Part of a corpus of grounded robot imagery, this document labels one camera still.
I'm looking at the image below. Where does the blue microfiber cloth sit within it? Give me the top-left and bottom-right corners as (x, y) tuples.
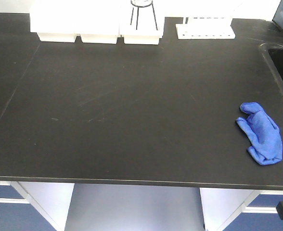
(236, 102), (283, 166)

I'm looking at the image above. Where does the blue right cabinet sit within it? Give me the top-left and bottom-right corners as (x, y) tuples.
(200, 188), (283, 231)

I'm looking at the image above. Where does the blue cabinet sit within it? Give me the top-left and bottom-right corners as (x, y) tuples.
(200, 188), (283, 231)
(0, 181), (74, 231)

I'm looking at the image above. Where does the white test tube rack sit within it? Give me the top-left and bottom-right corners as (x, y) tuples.
(176, 17), (236, 39)

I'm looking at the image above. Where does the white plastic bin right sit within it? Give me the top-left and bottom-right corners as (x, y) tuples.
(119, 3), (165, 45)

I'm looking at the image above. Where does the white plastic bin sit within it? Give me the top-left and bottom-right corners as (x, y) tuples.
(74, 4), (119, 44)
(29, 1), (77, 43)
(119, 3), (165, 45)

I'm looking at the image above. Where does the white plastic bin middle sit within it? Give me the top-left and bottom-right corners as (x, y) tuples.
(74, 4), (119, 44)

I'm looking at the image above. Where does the blue left cabinet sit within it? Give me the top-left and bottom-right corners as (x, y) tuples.
(0, 181), (74, 231)

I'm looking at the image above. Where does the white plastic bin left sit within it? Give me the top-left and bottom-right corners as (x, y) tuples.
(29, 1), (77, 43)

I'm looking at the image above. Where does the black wire tripod stand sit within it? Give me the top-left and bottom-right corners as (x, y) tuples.
(130, 0), (159, 31)

